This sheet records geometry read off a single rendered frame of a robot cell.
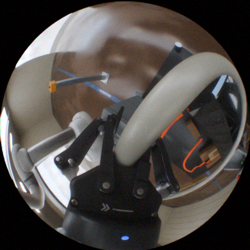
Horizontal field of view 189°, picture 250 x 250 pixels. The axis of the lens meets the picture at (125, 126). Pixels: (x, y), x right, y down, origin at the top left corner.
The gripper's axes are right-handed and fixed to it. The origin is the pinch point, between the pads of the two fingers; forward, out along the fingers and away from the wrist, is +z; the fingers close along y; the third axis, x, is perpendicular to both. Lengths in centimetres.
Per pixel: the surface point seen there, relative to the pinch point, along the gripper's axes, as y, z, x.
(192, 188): 37.1, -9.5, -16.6
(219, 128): 69, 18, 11
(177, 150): 113, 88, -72
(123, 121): 0, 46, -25
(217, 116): 58, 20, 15
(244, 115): 30.9, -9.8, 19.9
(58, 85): -93, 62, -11
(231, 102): 60, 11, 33
